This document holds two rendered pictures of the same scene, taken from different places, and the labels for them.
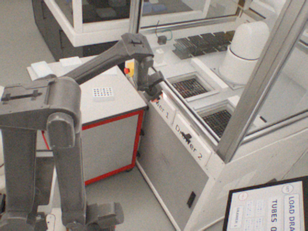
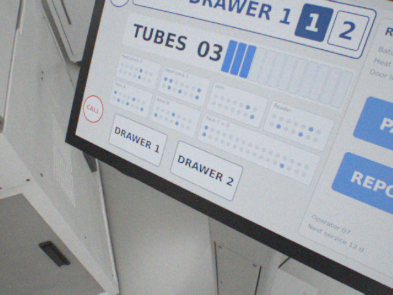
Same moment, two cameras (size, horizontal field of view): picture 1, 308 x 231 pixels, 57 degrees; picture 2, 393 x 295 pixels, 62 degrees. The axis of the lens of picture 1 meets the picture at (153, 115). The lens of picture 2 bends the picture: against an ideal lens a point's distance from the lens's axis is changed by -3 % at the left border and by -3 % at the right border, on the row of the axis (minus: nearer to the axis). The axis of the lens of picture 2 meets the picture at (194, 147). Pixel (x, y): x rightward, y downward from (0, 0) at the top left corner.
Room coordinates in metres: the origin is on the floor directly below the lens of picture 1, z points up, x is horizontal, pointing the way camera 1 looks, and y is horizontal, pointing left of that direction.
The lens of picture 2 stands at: (0.33, -0.12, 1.34)
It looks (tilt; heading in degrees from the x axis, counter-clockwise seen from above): 49 degrees down; 295
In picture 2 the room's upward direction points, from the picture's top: 7 degrees counter-clockwise
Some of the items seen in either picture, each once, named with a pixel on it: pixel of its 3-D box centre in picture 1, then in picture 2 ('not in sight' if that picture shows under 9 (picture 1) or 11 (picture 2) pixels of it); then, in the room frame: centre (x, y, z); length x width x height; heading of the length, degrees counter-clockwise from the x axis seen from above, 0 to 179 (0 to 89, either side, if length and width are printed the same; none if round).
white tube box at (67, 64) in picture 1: (71, 64); not in sight; (1.55, 0.62, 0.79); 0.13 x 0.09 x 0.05; 127
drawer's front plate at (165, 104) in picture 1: (159, 101); not in sight; (1.25, -0.02, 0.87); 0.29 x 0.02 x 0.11; 38
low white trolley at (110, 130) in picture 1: (86, 125); not in sight; (1.39, 0.47, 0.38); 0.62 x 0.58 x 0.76; 38
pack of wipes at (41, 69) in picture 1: (42, 70); not in sight; (1.43, 0.76, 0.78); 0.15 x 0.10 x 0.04; 44
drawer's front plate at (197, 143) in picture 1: (190, 138); not in sight; (1.00, -0.21, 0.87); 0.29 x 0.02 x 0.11; 38
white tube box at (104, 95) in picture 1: (102, 94); not in sight; (1.32, 0.33, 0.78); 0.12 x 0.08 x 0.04; 112
